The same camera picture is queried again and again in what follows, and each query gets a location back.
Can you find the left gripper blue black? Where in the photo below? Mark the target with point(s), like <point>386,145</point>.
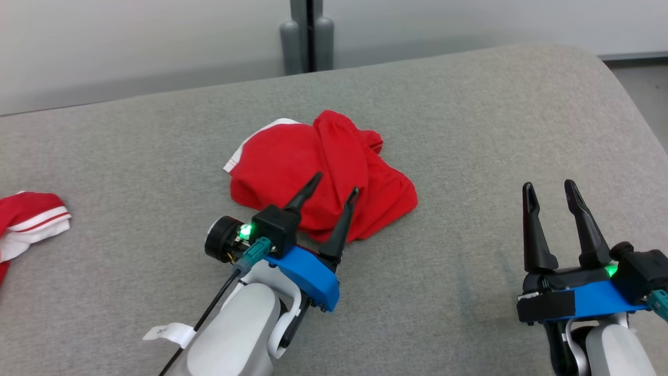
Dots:
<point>313,277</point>

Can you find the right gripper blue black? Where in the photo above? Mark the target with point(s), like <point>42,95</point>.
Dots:
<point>589,300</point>

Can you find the plain red shorts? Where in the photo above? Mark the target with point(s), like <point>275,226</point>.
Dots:
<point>292,167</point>

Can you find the red white basketball jersey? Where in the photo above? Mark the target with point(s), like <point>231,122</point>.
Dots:
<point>26,209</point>

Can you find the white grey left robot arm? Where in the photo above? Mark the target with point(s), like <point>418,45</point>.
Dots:
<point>235,334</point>

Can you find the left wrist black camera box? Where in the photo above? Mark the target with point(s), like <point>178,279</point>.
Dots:
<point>274,224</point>

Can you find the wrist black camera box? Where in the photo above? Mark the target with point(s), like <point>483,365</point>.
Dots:
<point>644,271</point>
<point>274,224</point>

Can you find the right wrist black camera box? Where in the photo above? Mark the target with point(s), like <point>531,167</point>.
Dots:
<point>644,271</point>

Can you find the grey round post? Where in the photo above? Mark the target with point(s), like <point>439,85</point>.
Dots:
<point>324,44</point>
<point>291,47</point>

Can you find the grey wall column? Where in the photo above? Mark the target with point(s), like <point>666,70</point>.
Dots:
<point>298,8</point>

